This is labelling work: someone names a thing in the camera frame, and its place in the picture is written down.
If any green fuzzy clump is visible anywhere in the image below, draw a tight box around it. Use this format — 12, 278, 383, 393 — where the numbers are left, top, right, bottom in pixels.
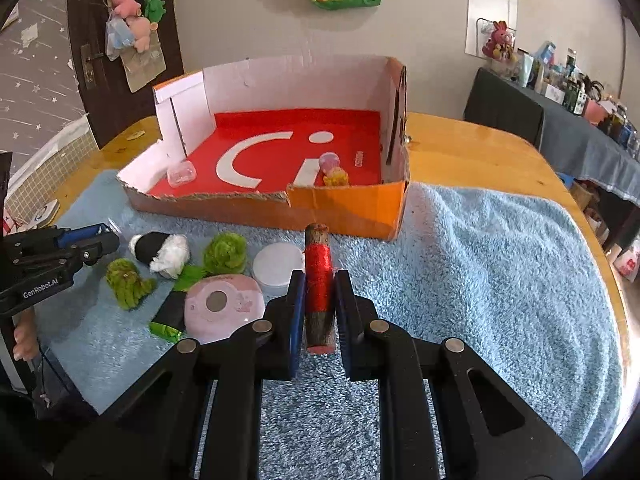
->
106, 258, 156, 311

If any white round lid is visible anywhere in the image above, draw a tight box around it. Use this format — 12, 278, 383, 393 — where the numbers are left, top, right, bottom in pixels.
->
252, 243, 305, 296

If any black white sock roll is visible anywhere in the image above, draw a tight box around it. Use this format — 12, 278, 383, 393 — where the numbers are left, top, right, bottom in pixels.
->
128, 232, 191, 280

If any green fuzzy ball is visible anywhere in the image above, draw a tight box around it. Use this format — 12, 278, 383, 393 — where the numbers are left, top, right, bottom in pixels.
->
203, 232, 247, 275

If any pink round device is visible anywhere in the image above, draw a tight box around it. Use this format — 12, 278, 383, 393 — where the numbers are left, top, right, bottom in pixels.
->
184, 274, 266, 344

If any clear small plastic box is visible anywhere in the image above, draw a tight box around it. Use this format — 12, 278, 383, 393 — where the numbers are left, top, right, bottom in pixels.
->
166, 160, 198, 188

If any yellow cartoon boy figurine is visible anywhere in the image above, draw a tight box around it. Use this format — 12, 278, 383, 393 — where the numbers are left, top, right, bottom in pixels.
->
323, 167, 349, 186

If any pink cartoon figurine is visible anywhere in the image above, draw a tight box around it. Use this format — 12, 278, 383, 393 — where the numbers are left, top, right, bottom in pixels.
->
319, 152, 341, 174

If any person's left hand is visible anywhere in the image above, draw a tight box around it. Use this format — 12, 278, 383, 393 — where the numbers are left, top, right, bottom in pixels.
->
13, 308, 39, 362

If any white charger device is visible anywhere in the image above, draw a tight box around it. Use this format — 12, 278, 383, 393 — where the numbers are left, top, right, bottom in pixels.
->
28, 200, 60, 229

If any small wooden tag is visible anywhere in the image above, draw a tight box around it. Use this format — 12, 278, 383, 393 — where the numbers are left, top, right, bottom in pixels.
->
126, 130, 145, 141

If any orange cardboard box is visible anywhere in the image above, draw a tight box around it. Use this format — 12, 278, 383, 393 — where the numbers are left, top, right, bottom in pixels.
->
118, 55, 409, 240

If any light blue towel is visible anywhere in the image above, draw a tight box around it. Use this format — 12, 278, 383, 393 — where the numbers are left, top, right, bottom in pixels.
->
37, 184, 624, 479

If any peach plush toy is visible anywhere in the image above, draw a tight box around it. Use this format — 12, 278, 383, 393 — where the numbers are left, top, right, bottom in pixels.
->
125, 15, 158, 53

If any pink plush toy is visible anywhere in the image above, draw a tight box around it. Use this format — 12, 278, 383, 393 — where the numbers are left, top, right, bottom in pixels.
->
111, 0, 141, 20

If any green plush toy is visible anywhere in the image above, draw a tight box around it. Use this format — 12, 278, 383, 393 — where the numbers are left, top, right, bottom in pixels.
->
143, 0, 166, 24

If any table with blue cloth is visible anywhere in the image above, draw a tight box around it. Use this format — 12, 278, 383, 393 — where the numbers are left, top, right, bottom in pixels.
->
463, 66, 640, 252

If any wall mirror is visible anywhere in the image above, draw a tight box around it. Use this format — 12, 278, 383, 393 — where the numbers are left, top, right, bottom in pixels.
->
465, 0, 518, 58

